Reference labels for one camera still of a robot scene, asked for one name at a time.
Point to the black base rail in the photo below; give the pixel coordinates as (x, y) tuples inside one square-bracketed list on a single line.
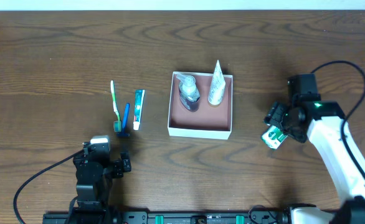
[(141, 217)]

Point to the white cardboard box pink inside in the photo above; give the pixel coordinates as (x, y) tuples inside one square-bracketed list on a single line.
[(213, 122)]

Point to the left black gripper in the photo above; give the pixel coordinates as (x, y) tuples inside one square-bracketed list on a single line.
[(120, 165)]

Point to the clear pump soap bottle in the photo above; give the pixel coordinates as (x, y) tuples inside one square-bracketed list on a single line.
[(188, 93)]

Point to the white lotion tube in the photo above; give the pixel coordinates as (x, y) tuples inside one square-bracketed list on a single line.
[(217, 87)]

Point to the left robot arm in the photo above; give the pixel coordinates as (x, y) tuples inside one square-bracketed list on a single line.
[(95, 174)]

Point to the green white toothbrush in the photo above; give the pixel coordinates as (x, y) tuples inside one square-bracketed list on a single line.
[(117, 123)]

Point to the blue disposable razor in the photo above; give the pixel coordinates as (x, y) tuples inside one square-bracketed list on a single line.
[(121, 131)]

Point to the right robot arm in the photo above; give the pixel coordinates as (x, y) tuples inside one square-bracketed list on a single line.
[(324, 124)]

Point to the green soap bar box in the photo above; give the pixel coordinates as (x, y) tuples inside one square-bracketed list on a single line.
[(273, 137)]

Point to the green toothpaste tube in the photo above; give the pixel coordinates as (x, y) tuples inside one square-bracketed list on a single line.
[(139, 99)]

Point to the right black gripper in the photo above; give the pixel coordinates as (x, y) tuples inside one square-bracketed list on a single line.
[(278, 116)]

